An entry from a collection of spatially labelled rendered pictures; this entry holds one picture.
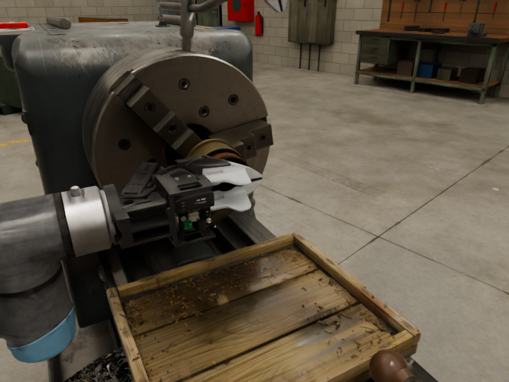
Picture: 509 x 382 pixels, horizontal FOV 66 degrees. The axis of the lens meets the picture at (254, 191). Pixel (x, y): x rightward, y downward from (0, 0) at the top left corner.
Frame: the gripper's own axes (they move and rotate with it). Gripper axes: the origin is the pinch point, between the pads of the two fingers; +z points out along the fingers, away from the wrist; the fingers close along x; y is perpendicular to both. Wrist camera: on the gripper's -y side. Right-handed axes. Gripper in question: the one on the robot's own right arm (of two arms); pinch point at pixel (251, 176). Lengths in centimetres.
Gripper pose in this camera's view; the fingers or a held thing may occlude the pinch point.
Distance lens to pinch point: 56.5
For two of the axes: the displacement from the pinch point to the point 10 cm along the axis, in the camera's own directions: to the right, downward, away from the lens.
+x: 0.0, -9.0, -4.3
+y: 4.6, 3.8, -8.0
